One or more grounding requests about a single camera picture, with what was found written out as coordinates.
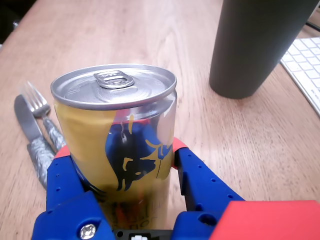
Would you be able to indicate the white keyboard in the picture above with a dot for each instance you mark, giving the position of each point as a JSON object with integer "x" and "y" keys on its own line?
{"x": 306, "y": 65}

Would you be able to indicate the dark grey tumbler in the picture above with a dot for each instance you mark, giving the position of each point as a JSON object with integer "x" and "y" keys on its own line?
{"x": 250, "y": 45}

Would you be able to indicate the yellow Red Bull can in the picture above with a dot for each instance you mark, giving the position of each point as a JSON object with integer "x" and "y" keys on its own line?
{"x": 90, "y": 140}

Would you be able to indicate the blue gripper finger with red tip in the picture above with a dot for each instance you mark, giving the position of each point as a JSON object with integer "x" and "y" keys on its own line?
{"x": 202, "y": 180}
{"x": 65, "y": 200}

